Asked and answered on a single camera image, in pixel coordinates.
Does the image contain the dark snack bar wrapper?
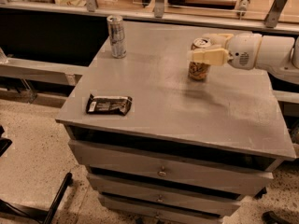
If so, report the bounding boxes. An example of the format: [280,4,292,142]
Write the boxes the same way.
[86,94,133,116]

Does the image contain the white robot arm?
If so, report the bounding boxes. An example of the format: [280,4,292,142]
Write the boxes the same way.
[188,33,299,84]

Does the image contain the top cabinet drawer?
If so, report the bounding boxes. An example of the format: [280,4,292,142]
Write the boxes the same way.
[69,140,273,195]

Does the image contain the cabinet drawer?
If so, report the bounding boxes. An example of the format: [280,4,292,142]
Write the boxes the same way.
[87,174,240,216]
[69,140,273,195]
[98,194,222,224]

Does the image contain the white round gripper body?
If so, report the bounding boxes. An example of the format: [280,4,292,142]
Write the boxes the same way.
[226,33,263,70]

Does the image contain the middle cabinet drawer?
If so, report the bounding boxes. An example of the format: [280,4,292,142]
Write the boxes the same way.
[87,174,240,216]

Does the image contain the black object on floor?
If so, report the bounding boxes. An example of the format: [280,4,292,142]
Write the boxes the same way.
[262,211,291,224]

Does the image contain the bottom cabinet drawer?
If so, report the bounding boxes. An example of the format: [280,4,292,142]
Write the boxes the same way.
[98,194,222,224]

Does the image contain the grey metal shelf rail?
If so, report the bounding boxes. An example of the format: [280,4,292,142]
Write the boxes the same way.
[0,58,87,86]

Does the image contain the black chair leg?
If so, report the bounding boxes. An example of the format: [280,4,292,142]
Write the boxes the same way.
[0,173,73,224]

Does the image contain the grey drawer cabinet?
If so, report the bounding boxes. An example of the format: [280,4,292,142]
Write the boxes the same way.
[55,21,297,224]

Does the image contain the orange soda can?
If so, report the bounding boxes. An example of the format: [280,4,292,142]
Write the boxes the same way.
[189,37,211,81]

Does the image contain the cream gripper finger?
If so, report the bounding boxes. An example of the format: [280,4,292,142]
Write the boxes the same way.
[203,34,234,49]
[187,48,229,66]

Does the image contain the silver energy drink can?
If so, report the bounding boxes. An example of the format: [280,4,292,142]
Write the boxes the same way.
[107,15,126,59]

